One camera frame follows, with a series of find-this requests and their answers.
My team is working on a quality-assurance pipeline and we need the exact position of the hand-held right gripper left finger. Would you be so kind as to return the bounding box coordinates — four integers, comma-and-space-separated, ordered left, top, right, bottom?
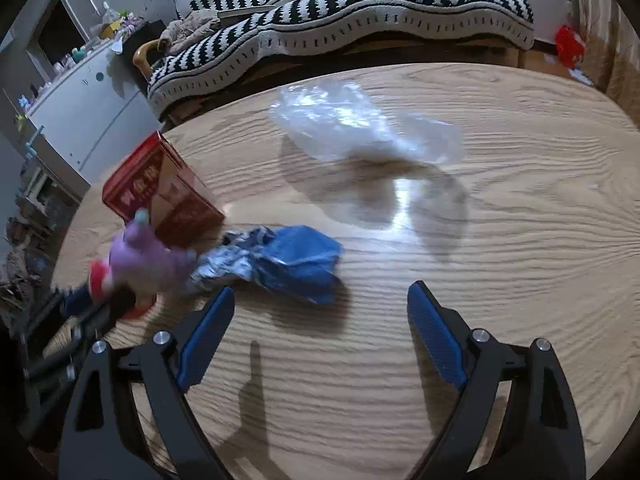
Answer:
57, 286, 236, 480

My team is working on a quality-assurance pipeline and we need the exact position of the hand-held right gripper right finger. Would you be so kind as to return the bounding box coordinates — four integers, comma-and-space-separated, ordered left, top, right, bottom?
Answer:
407, 281, 587, 480

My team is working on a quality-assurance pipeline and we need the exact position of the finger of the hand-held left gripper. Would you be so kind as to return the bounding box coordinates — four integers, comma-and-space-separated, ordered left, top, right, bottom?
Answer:
61, 286, 139, 327

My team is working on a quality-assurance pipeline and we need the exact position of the purple plush toy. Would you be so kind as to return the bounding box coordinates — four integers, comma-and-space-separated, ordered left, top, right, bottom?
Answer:
87, 207, 199, 322

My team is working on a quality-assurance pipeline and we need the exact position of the blue foil wrapper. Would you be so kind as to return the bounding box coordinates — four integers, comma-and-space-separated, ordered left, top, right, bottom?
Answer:
190, 225, 346, 307

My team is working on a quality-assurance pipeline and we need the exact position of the red cardboard box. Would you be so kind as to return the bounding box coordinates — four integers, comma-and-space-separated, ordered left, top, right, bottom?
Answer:
102, 130, 226, 249

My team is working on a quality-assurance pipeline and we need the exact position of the white cabinet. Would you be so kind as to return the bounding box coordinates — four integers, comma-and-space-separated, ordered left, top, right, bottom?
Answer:
25, 40, 162, 187

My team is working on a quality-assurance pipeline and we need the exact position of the clear plastic bag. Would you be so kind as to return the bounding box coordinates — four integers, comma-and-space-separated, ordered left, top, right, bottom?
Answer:
269, 82, 464, 166

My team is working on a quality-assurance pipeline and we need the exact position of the black side table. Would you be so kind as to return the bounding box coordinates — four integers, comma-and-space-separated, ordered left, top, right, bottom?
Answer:
120, 20, 169, 62

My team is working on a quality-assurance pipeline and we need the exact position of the brown plush cloth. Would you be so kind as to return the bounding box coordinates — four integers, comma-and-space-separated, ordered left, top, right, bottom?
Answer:
157, 9, 222, 56

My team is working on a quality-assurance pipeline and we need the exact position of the red bag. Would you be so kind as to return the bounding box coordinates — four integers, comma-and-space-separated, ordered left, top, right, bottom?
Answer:
555, 25, 587, 69

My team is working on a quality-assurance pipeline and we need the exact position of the black and white striped blanket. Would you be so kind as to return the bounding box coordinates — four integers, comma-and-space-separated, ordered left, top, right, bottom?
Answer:
147, 0, 536, 117

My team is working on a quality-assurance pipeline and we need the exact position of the beige patterned curtain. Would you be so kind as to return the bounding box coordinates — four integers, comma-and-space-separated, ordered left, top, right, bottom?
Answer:
575, 0, 640, 127

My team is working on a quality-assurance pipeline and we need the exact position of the wooden frame sofa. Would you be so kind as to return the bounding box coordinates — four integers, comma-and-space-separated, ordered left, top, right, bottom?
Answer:
134, 0, 530, 128

